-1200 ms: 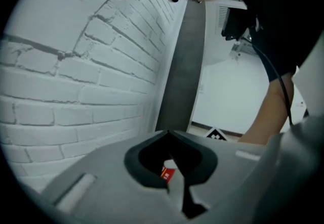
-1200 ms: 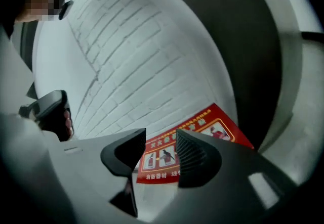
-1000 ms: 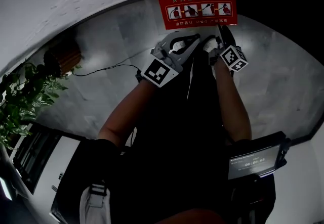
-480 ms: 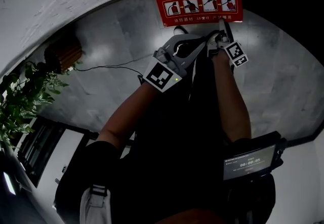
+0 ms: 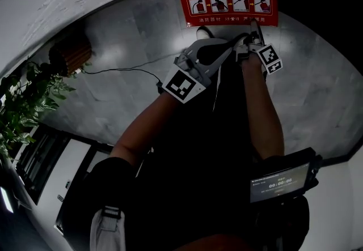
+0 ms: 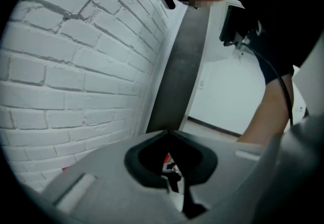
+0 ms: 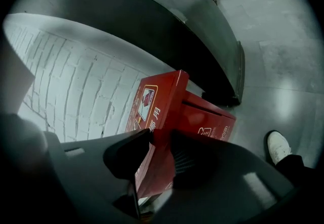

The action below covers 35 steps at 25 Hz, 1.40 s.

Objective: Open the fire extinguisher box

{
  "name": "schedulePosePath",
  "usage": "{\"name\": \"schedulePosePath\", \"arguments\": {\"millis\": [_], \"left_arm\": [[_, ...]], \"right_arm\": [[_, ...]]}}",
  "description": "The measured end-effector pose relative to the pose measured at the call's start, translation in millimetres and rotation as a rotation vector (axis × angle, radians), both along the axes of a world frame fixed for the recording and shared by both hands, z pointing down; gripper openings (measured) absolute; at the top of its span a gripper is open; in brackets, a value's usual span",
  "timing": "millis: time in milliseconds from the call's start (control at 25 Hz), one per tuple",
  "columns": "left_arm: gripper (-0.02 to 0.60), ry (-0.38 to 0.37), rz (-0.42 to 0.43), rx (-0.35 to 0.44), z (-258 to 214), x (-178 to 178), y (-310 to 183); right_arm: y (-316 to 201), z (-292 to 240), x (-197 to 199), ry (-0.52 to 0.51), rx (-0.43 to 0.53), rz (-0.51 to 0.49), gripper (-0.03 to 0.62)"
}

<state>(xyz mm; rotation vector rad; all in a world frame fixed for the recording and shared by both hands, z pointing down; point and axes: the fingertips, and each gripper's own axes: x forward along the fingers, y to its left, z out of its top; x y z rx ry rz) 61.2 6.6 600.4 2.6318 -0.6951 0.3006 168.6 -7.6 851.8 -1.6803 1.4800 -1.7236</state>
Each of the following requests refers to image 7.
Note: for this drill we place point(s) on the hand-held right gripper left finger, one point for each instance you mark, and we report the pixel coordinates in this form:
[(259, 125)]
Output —
[(127, 154)]

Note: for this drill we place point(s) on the white sneaker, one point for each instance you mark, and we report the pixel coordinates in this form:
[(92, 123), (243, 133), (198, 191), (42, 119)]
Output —
[(278, 145)]

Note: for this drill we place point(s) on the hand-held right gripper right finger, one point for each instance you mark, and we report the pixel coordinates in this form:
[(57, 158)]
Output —
[(192, 162)]

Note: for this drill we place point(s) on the red fire extinguisher box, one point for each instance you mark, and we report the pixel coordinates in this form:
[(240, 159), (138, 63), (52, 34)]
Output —
[(164, 106)]

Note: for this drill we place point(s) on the person's black trouser leg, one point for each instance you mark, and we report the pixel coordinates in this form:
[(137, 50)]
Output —
[(296, 170)]

